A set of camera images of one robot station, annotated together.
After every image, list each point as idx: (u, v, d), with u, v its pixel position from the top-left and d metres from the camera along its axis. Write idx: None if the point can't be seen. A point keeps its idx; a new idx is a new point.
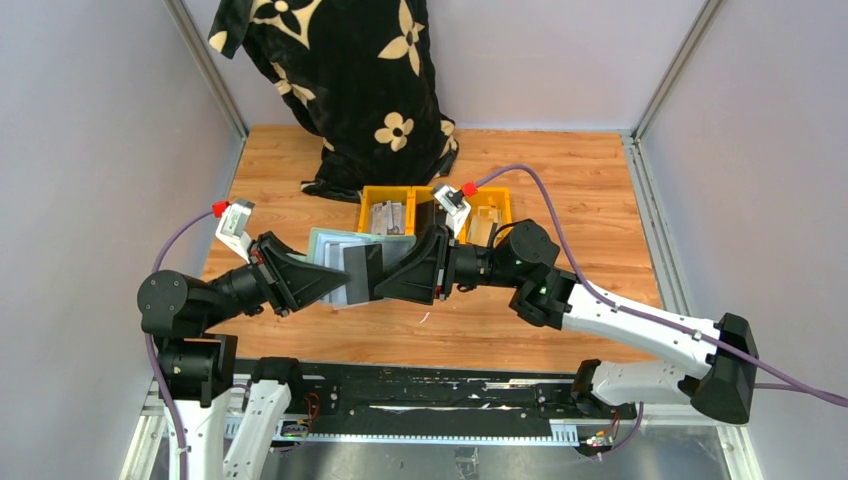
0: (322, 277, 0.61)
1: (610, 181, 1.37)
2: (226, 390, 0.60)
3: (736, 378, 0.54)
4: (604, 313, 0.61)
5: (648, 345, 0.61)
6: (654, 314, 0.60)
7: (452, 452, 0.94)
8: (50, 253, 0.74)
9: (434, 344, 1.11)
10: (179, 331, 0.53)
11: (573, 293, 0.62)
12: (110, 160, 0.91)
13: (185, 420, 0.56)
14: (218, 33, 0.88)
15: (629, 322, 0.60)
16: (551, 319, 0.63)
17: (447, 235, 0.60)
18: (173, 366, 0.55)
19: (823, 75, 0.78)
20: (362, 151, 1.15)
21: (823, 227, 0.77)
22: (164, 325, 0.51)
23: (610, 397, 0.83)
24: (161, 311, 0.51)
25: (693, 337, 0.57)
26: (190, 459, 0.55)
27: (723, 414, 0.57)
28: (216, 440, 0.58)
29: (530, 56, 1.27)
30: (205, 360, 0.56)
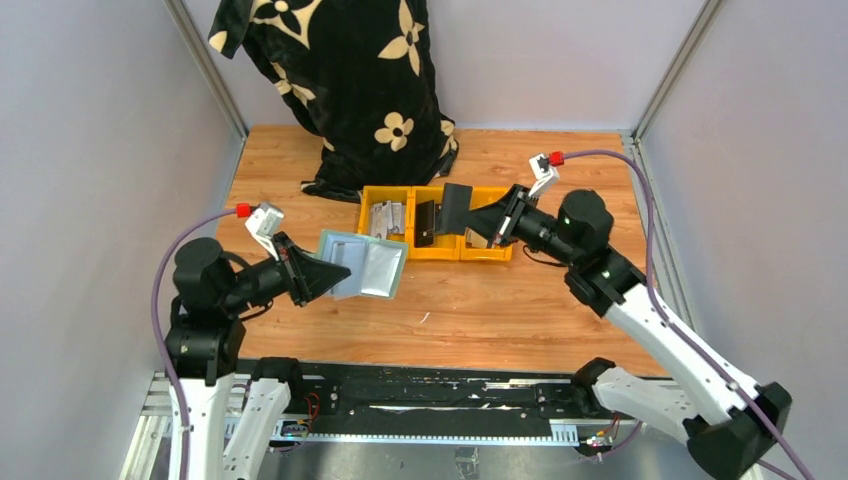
0: (333, 268, 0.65)
1: (610, 181, 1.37)
2: (230, 375, 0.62)
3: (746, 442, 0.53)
4: (651, 321, 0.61)
5: (681, 374, 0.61)
6: (702, 348, 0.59)
7: (452, 452, 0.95)
8: (49, 253, 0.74)
9: (434, 344, 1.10)
10: (208, 293, 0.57)
11: (634, 290, 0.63)
12: (110, 160, 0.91)
13: (192, 399, 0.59)
14: (218, 33, 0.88)
15: (674, 343, 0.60)
16: (599, 301, 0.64)
17: (524, 193, 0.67)
18: (180, 346, 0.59)
19: (823, 74, 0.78)
20: (362, 151, 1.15)
21: (823, 227, 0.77)
22: (194, 277, 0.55)
23: (606, 401, 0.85)
24: (193, 264, 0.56)
25: (727, 384, 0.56)
26: (192, 437, 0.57)
27: (713, 464, 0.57)
28: (218, 424, 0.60)
29: (529, 56, 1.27)
30: (211, 341, 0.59)
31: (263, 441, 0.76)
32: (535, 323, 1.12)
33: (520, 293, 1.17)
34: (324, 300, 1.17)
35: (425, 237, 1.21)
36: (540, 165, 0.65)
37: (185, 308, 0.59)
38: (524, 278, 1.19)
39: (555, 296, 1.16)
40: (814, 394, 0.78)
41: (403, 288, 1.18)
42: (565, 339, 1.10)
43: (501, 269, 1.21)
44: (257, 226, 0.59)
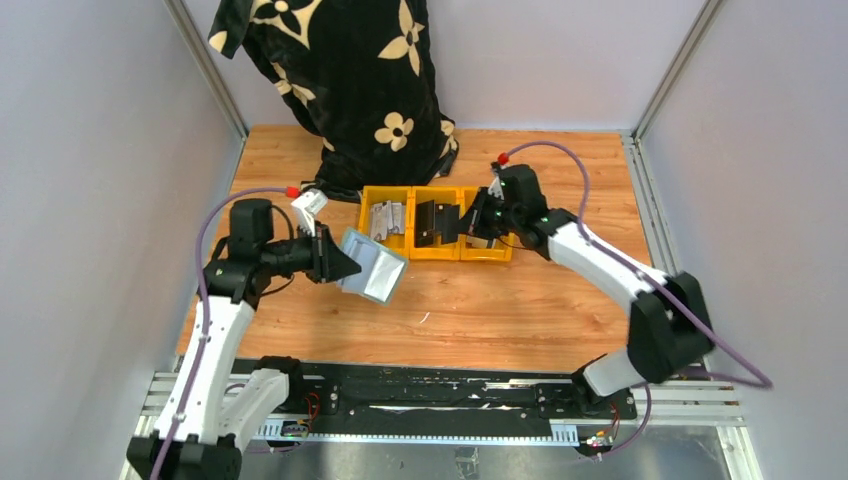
0: (347, 261, 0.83)
1: (611, 181, 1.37)
2: (251, 311, 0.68)
3: (663, 323, 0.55)
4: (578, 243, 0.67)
5: (605, 282, 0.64)
6: (617, 254, 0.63)
7: (452, 452, 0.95)
8: (49, 254, 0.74)
9: (434, 344, 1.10)
10: (257, 229, 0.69)
11: (566, 227, 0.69)
12: (110, 160, 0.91)
13: (216, 316, 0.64)
14: (217, 33, 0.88)
15: (594, 254, 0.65)
16: (543, 246, 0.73)
17: (485, 192, 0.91)
18: (216, 270, 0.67)
19: (823, 75, 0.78)
20: (362, 151, 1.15)
21: (823, 228, 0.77)
22: (253, 211, 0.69)
23: (601, 387, 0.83)
24: (250, 207, 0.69)
25: (635, 274, 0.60)
26: (207, 348, 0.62)
27: (645, 360, 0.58)
28: (229, 348, 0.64)
29: (529, 56, 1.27)
30: (241, 274, 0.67)
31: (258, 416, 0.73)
32: (536, 323, 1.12)
33: (520, 293, 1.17)
34: (325, 300, 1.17)
35: (425, 237, 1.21)
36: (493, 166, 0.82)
37: (230, 249, 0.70)
38: (524, 279, 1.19)
39: (555, 296, 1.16)
40: (814, 394, 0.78)
41: (403, 289, 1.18)
42: (565, 339, 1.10)
43: (501, 269, 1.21)
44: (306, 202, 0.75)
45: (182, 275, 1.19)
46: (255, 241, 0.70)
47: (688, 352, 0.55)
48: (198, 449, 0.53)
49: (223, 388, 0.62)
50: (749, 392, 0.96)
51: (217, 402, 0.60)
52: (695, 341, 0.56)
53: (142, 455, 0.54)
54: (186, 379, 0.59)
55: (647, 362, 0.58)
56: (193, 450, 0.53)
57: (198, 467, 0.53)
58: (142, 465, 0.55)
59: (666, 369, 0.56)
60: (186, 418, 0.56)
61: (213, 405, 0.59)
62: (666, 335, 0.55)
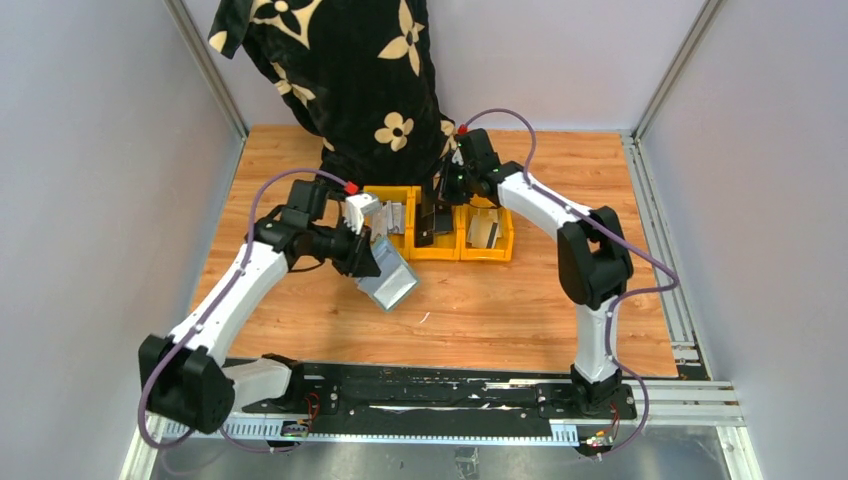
0: (370, 266, 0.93)
1: (611, 181, 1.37)
2: (283, 269, 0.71)
3: (585, 250, 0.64)
4: (520, 189, 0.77)
5: (541, 220, 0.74)
6: (551, 195, 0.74)
7: (452, 452, 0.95)
8: (49, 254, 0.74)
9: (434, 344, 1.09)
10: (313, 205, 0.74)
11: (512, 176, 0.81)
12: (110, 160, 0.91)
13: (254, 258, 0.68)
14: (218, 34, 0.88)
15: (533, 196, 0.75)
16: (493, 194, 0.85)
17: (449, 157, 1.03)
18: (266, 226, 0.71)
19: (823, 74, 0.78)
20: (362, 151, 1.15)
21: (823, 228, 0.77)
22: (315, 187, 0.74)
23: (593, 373, 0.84)
24: (312, 190, 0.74)
25: (563, 209, 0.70)
26: (239, 280, 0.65)
27: (573, 283, 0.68)
28: (256, 291, 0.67)
29: (529, 56, 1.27)
30: (284, 237, 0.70)
31: (259, 384, 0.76)
32: (536, 323, 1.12)
33: (520, 293, 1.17)
34: (324, 300, 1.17)
35: (426, 236, 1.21)
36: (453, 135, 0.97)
37: (282, 215, 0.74)
38: (524, 278, 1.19)
39: (555, 296, 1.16)
40: (813, 393, 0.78)
41: None
42: (566, 339, 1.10)
43: (501, 269, 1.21)
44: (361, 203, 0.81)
45: (182, 275, 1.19)
46: (308, 214, 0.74)
47: (608, 275, 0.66)
48: (203, 359, 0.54)
49: (238, 322, 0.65)
50: (749, 392, 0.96)
51: (230, 332, 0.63)
52: (614, 266, 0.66)
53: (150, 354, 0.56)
54: (214, 299, 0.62)
55: (574, 285, 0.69)
56: (197, 359, 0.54)
57: (195, 377, 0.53)
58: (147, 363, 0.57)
59: (590, 290, 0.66)
60: (202, 331, 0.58)
61: (226, 334, 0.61)
62: (588, 260, 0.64)
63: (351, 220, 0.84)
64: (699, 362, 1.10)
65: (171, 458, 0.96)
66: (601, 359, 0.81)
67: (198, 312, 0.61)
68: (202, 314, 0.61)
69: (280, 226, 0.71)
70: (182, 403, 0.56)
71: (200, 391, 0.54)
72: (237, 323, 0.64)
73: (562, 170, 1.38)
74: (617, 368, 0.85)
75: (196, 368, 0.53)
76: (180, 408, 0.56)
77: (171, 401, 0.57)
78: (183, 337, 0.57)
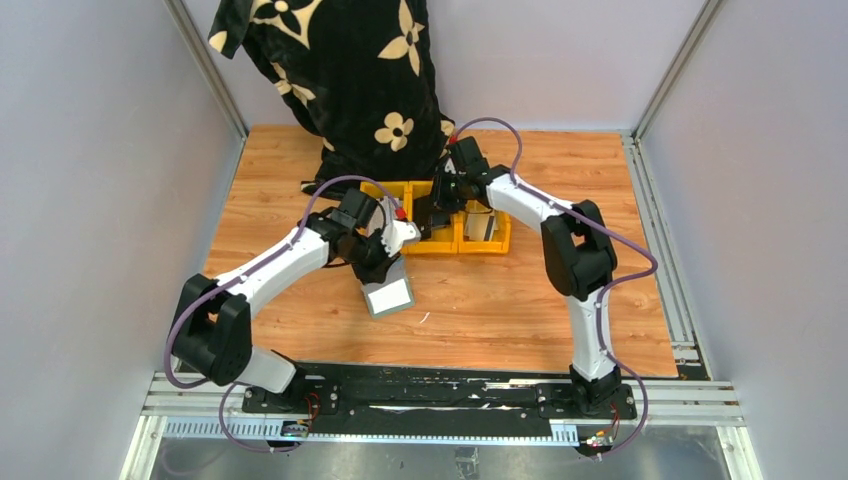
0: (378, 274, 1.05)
1: (611, 181, 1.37)
2: (323, 260, 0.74)
3: (568, 241, 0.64)
4: (506, 187, 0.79)
5: (528, 217, 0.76)
6: (535, 192, 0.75)
7: (452, 452, 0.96)
8: (49, 253, 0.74)
9: (434, 344, 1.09)
10: (361, 212, 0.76)
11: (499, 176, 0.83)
12: (110, 160, 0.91)
13: (304, 238, 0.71)
14: (218, 33, 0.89)
15: (518, 194, 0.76)
16: (483, 197, 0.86)
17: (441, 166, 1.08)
18: (317, 218, 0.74)
19: (823, 73, 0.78)
20: (362, 151, 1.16)
21: (822, 228, 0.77)
22: (367, 197, 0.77)
23: (589, 370, 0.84)
24: (366, 202, 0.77)
25: (548, 205, 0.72)
26: (284, 253, 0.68)
27: (559, 275, 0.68)
28: (297, 268, 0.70)
29: (529, 56, 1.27)
30: (330, 232, 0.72)
31: (268, 366, 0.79)
32: (536, 323, 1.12)
33: (520, 293, 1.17)
34: (324, 300, 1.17)
35: (424, 231, 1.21)
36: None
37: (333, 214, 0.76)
38: (524, 278, 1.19)
39: (555, 296, 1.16)
40: (813, 393, 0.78)
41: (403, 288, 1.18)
42: (566, 339, 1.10)
43: (501, 269, 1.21)
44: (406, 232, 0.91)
45: (182, 274, 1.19)
46: (356, 219, 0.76)
47: (592, 265, 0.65)
48: (240, 305, 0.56)
49: (276, 289, 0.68)
50: (749, 393, 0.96)
51: (265, 295, 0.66)
52: (597, 257, 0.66)
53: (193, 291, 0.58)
54: (259, 260, 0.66)
55: (560, 276, 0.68)
56: (234, 304, 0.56)
57: (229, 320, 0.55)
58: (186, 300, 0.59)
59: (574, 281, 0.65)
60: (245, 282, 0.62)
61: (262, 296, 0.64)
62: (571, 251, 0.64)
63: (389, 240, 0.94)
64: (699, 362, 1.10)
65: (171, 458, 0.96)
66: (595, 354, 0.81)
67: (245, 267, 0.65)
68: (248, 268, 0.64)
69: (330, 222, 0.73)
70: (202, 348, 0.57)
71: (226, 335, 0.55)
72: (273, 290, 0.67)
73: (562, 170, 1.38)
74: (614, 365, 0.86)
75: (231, 312, 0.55)
76: (200, 352, 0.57)
77: (193, 342, 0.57)
78: (227, 281, 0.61)
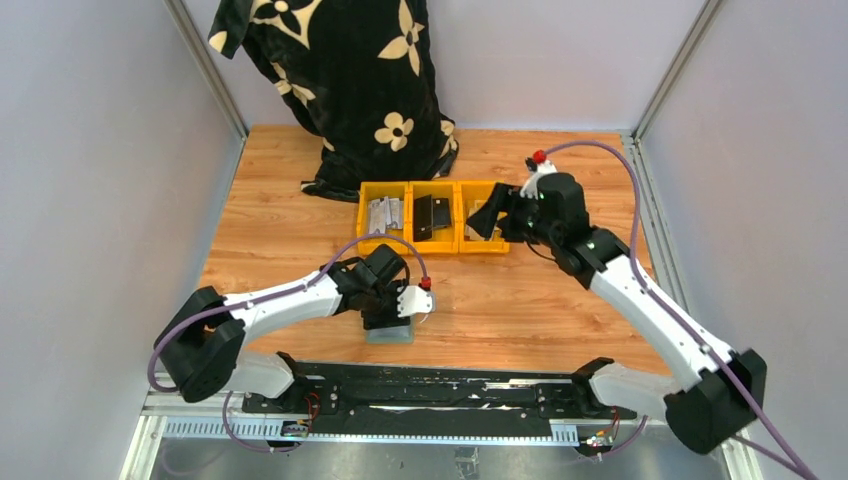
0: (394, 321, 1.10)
1: (610, 181, 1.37)
2: (329, 311, 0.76)
3: (723, 408, 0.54)
4: (630, 288, 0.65)
5: (659, 341, 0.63)
6: (678, 315, 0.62)
7: (452, 452, 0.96)
8: (48, 252, 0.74)
9: (435, 344, 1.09)
10: (386, 271, 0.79)
11: (616, 261, 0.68)
12: (110, 160, 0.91)
13: (320, 284, 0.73)
14: (218, 33, 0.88)
15: (650, 306, 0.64)
16: (584, 273, 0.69)
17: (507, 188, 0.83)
18: (342, 268, 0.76)
19: (824, 72, 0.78)
20: (362, 151, 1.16)
21: (823, 227, 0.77)
22: (394, 258, 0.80)
23: (605, 396, 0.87)
24: (391, 265, 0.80)
25: (699, 347, 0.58)
26: (297, 292, 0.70)
27: (692, 425, 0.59)
28: (304, 308, 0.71)
29: (529, 56, 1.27)
30: (348, 284, 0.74)
31: (259, 377, 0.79)
32: (535, 323, 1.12)
33: (520, 293, 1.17)
34: None
35: (425, 231, 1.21)
36: (526, 164, 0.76)
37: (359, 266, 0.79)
38: (524, 279, 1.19)
39: (555, 296, 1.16)
40: (814, 392, 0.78)
41: None
42: (566, 339, 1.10)
43: (501, 269, 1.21)
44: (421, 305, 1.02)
45: (182, 275, 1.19)
46: (378, 276, 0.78)
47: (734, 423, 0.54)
48: (234, 332, 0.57)
49: (274, 325, 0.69)
50: None
51: (264, 326, 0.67)
52: (747, 418, 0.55)
53: (199, 302, 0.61)
54: (273, 291, 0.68)
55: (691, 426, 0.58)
56: (229, 329, 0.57)
57: (218, 343, 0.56)
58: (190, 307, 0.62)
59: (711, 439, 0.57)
60: (249, 309, 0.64)
61: (260, 327, 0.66)
62: (723, 417, 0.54)
63: (404, 302, 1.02)
64: None
65: (171, 458, 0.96)
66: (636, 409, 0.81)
67: (254, 293, 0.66)
68: (257, 295, 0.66)
69: (352, 275, 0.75)
70: (184, 361, 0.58)
71: (210, 358, 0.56)
72: (274, 322, 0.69)
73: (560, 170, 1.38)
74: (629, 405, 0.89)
75: (223, 336, 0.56)
76: (182, 364, 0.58)
77: (179, 350, 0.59)
78: (232, 303, 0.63)
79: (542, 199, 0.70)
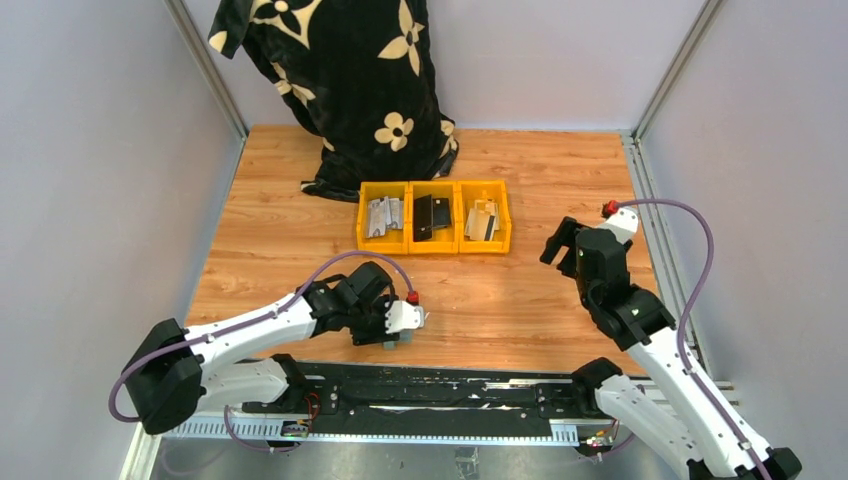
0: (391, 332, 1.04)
1: (610, 181, 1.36)
2: (304, 334, 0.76)
3: None
4: (673, 366, 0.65)
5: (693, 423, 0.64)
6: (720, 403, 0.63)
7: (452, 452, 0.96)
8: (49, 253, 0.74)
9: (435, 344, 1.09)
10: (369, 289, 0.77)
11: (660, 334, 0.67)
12: (110, 161, 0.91)
13: (292, 309, 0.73)
14: (217, 33, 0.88)
15: (690, 389, 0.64)
16: (622, 337, 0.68)
17: (574, 223, 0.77)
18: (319, 288, 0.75)
19: (824, 74, 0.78)
20: (362, 151, 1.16)
21: (823, 227, 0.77)
22: (378, 277, 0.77)
23: (604, 405, 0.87)
24: (375, 284, 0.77)
25: (738, 442, 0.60)
26: (266, 319, 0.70)
27: None
28: (276, 336, 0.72)
29: (530, 56, 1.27)
30: (323, 307, 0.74)
31: (242, 392, 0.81)
32: (535, 323, 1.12)
33: (519, 293, 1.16)
34: None
35: (425, 231, 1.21)
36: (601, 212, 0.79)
37: (339, 284, 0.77)
38: (524, 279, 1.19)
39: (555, 296, 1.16)
40: (813, 393, 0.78)
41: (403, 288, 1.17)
42: (566, 339, 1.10)
43: (501, 268, 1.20)
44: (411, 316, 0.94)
45: (182, 274, 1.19)
46: (358, 295, 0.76)
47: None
48: (192, 370, 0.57)
49: (240, 353, 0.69)
50: (749, 393, 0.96)
51: (228, 357, 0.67)
52: None
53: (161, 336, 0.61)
54: (236, 322, 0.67)
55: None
56: (186, 367, 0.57)
57: (175, 380, 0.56)
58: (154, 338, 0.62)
59: None
60: (211, 343, 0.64)
61: (226, 357, 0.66)
62: None
63: (393, 314, 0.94)
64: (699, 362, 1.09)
65: (171, 458, 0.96)
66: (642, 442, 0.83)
67: (220, 325, 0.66)
68: (220, 328, 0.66)
69: (329, 295, 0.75)
70: (144, 395, 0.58)
71: (166, 396, 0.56)
72: (243, 351, 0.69)
73: (560, 170, 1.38)
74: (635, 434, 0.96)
75: (180, 374, 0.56)
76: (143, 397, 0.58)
77: (142, 383, 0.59)
78: (193, 338, 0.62)
79: (583, 258, 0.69)
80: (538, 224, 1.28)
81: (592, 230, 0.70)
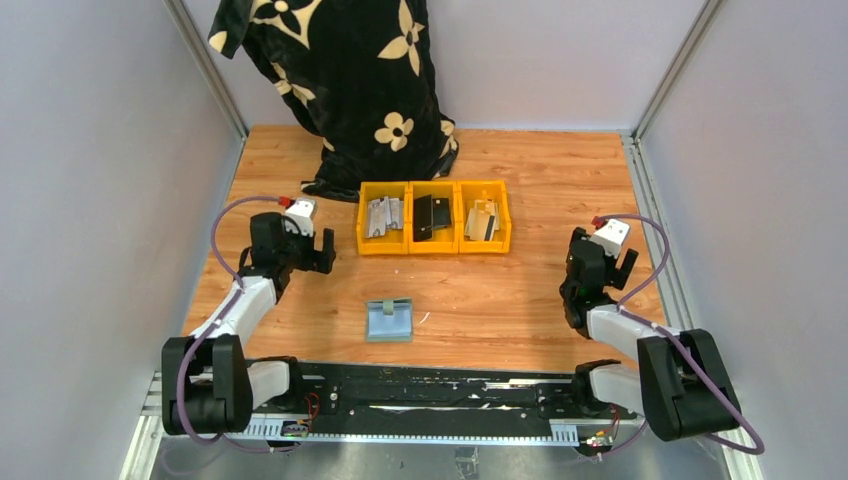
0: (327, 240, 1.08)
1: (610, 181, 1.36)
2: (271, 298, 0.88)
3: (667, 372, 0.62)
4: (612, 313, 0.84)
5: (627, 341, 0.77)
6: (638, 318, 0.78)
7: (452, 452, 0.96)
8: (48, 252, 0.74)
9: (435, 343, 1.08)
10: (273, 236, 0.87)
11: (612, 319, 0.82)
12: (111, 161, 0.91)
13: (250, 284, 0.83)
14: (217, 33, 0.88)
15: (619, 318, 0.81)
16: (579, 324, 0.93)
17: (582, 234, 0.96)
18: (249, 268, 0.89)
19: (824, 74, 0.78)
20: (362, 151, 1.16)
21: (822, 227, 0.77)
22: (270, 223, 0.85)
23: (592, 381, 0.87)
24: (268, 232, 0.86)
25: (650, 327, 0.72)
26: (241, 296, 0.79)
27: (657, 418, 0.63)
28: (255, 305, 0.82)
29: (530, 56, 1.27)
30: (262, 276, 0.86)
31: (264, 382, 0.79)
32: (536, 323, 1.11)
33: (519, 293, 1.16)
34: (324, 300, 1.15)
35: (425, 231, 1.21)
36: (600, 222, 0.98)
37: (254, 254, 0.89)
38: (524, 279, 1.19)
39: (555, 296, 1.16)
40: (813, 393, 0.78)
41: (403, 288, 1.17)
42: (566, 339, 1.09)
43: (501, 268, 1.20)
44: (303, 211, 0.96)
45: (182, 275, 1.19)
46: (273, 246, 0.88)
47: (699, 414, 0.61)
48: (227, 343, 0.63)
49: (243, 332, 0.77)
50: (749, 393, 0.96)
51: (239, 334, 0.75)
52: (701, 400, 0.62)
53: (179, 354, 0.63)
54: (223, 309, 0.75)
55: (655, 416, 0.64)
56: (223, 343, 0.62)
57: (223, 358, 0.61)
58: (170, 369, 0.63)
59: (675, 422, 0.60)
60: (220, 325, 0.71)
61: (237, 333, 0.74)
62: (669, 383, 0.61)
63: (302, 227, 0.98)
64: None
65: (171, 459, 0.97)
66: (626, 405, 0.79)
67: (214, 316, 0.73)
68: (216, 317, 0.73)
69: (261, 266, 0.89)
70: (209, 405, 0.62)
71: (231, 383, 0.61)
72: (243, 329, 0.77)
73: (560, 170, 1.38)
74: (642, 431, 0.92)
75: (222, 347, 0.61)
76: (206, 408, 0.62)
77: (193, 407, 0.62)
78: (204, 332, 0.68)
79: (572, 261, 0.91)
80: (538, 224, 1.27)
81: (585, 242, 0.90)
